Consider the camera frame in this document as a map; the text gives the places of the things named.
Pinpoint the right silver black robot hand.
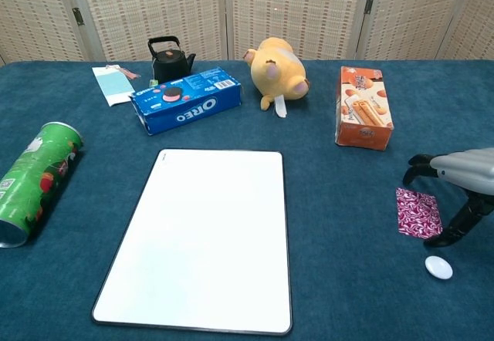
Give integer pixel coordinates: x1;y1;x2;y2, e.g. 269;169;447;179
402;147;494;248

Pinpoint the purple and white patterned packet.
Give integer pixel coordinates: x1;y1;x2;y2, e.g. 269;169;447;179
395;187;444;241

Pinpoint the small white round magnet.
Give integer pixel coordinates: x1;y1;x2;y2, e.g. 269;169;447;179
425;255;454;281

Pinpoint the white rectangular board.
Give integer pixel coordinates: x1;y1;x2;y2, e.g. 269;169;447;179
91;148;293;336

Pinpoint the orange biscuit box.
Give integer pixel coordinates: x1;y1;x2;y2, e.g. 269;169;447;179
334;66;395;152

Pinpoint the yellow plush toy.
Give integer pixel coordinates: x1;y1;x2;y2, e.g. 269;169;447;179
242;36;311;120

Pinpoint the blue Oreo cookie box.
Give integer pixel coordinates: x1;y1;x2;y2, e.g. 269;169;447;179
129;66;243;137

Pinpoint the black teapot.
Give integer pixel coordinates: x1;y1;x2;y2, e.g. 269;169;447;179
147;35;197;84

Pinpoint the woven folding screen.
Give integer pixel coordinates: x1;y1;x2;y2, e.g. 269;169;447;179
0;0;494;65

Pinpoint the light blue white bookmark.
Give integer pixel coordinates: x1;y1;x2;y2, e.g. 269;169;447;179
91;63;141;108

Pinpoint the green chips can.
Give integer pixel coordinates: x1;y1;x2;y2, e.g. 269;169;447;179
0;121;84;248

